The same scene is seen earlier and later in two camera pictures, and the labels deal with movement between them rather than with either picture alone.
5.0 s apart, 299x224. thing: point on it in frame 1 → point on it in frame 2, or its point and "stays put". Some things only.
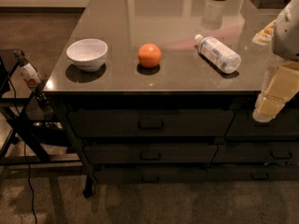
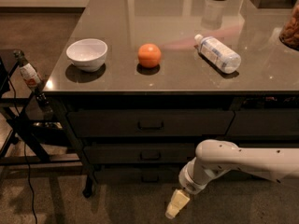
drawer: (286, 123) stays put
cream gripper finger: (267, 107) → (172, 211)
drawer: (150, 175) stays put
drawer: (150, 123) stays put
